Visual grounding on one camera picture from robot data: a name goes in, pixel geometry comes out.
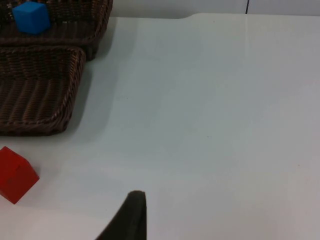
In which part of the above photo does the dark brown wicker basket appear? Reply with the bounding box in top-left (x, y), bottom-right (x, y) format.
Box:
top-left (0, 0), bottom-right (114, 62)
top-left (0, 45), bottom-right (87, 137)

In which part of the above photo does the blue cube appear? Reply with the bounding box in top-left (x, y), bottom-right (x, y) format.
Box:
top-left (11, 2), bottom-right (52, 35)

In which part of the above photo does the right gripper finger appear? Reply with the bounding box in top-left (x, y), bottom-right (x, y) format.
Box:
top-left (95, 190), bottom-right (148, 240)

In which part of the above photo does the red cube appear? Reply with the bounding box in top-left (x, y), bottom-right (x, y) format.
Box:
top-left (0, 146), bottom-right (40, 205)

